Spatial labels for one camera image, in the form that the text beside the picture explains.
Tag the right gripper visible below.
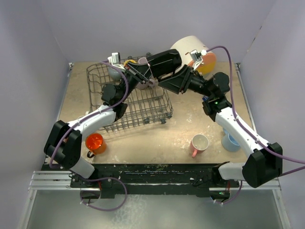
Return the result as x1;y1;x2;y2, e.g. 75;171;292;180
159;65;214;98

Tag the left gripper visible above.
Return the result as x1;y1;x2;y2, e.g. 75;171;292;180
119;62;160;103

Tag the lavender mug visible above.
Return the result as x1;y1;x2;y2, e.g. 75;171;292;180
136;78;157;90

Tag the yellow mug black handle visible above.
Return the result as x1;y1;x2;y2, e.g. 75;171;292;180
123;59;137;66

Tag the purple mug black handle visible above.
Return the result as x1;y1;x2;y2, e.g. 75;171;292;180
138;57;147;64

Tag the white mug black handle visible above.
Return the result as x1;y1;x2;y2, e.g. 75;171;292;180
147;49;182;78

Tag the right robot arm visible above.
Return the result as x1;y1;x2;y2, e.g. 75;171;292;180
156;65;283;188

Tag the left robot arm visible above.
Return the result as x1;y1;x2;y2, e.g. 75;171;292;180
43;62;153;187

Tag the white round drawer cabinet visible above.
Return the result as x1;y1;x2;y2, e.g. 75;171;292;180
171;36;217;77

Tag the pink mug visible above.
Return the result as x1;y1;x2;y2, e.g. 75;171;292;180
190;134;209;158

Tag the light blue mug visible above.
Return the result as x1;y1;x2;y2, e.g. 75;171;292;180
221;129;241;152

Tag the orange mug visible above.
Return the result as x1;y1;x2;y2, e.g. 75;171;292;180
85;133;107;158

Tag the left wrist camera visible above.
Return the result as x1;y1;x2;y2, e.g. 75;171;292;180
107;52;121;66

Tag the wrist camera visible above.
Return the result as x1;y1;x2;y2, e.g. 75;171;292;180
107;52;121;66
190;50;207;70

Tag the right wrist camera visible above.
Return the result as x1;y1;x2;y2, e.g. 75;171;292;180
190;50;207;70

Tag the grey wire dish rack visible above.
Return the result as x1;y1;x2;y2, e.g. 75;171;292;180
86;63;173;133

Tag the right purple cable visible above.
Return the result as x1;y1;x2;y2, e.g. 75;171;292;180
204;45;305;206

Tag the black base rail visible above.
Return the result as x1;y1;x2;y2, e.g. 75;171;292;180
70;164;239;199

